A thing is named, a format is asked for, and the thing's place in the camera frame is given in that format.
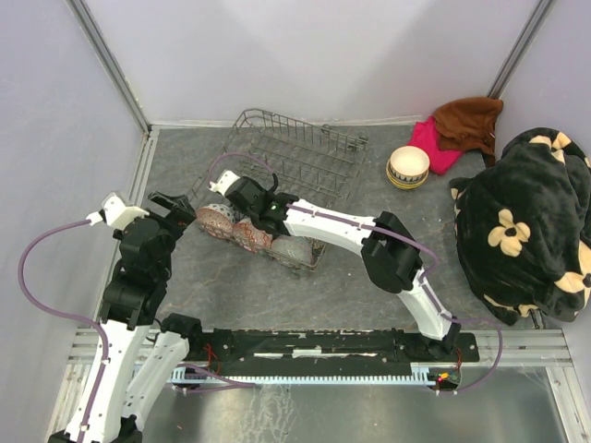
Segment red geometric pattern bowl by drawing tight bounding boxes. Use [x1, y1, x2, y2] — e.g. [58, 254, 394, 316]
[232, 218, 272, 253]

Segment red diamond pattern bowl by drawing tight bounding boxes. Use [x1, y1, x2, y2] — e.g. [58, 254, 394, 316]
[196, 203, 235, 239]

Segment grey hexagon pattern bowl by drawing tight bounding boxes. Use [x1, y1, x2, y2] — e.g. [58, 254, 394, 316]
[271, 236, 313, 268]

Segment grey wire dish rack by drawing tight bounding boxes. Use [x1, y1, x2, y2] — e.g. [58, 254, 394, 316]
[190, 109, 368, 272]

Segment purple striped bowl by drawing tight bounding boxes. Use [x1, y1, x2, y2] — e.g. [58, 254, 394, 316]
[388, 174, 428, 183]

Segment yellow rim blue pattern bowl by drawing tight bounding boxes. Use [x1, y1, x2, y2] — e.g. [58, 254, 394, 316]
[391, 180, 425, 190]

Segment cream bowl orange rim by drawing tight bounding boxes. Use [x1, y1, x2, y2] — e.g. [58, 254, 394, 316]
[388, 146, 430, 180]

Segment brown dotted pattern bowl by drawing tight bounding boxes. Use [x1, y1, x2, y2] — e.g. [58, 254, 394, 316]
[310, 239, 326, 266]

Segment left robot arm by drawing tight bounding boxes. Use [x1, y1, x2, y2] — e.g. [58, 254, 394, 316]
[49, 192, 204, 442]

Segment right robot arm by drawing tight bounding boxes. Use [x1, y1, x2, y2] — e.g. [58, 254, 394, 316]
[218, 175, 461, 361]

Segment black base bar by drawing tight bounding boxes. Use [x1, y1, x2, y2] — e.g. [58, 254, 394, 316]
[159, 313, 481, 377]

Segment pink cloth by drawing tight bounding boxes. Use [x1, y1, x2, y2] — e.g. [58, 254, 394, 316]
[408, 116, 463, 175]

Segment brown cloth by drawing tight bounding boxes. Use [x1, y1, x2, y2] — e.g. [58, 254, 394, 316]
[432, 97, 504, 168]

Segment black flower blanket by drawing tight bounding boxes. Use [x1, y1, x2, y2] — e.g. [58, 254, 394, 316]
[449, 127, 590, 326]

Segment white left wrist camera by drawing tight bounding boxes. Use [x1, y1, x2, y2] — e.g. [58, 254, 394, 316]
[86, 192, 150, 230]

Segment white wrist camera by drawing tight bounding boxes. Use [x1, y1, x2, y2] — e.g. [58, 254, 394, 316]
[86, 192, 150, 230]
[208, 170, 240, 197]

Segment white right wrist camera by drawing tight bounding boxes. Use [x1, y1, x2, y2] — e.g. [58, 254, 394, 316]
[208, 170, 240, 197]

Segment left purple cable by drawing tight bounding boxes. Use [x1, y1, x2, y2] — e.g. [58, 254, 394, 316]
[18, 219, 112, 443]

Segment purple cable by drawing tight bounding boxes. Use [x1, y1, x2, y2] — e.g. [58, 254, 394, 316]
[207, 151, 503, 397]
[18, 219, 112, 443]

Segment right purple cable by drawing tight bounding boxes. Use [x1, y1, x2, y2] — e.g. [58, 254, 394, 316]
[207, 151, 503, 397]

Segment light blue cable duct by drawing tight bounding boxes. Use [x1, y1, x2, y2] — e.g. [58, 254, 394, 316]
[167, 365, 461, 388]

